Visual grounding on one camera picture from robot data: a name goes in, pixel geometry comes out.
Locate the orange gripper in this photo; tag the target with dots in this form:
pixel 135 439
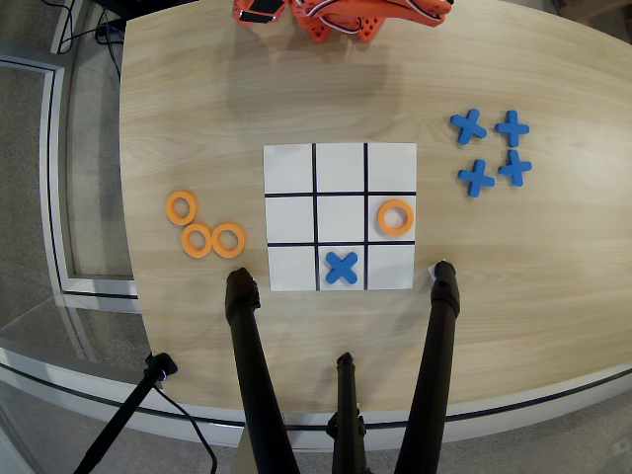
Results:
pixel 255 16

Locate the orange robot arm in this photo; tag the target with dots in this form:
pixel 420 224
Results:
pixel 385 12

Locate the white tic-tac-toe grid sheet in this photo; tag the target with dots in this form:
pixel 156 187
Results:
pixel 291 170

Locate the blue cross piece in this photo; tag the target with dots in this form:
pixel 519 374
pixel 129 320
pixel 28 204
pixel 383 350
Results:
pixel 512 128
pixel 515 168
pixel 341 268
pixel 475 179
pixel 469 126

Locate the small white tag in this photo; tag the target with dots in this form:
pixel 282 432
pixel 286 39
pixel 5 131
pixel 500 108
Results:
pixel 431 271

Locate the thick black tripod leg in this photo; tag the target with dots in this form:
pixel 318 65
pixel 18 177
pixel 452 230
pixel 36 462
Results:
pixel 252 355
pixel 434 355

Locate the thin black tripod leg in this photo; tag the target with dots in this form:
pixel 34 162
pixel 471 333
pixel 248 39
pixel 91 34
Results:
pixel 346 405

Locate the black stand pole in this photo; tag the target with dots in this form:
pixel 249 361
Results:
pixel 123 410

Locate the grey metal floor frame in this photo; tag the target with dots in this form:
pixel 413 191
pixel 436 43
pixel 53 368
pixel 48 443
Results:
pixel 54 173

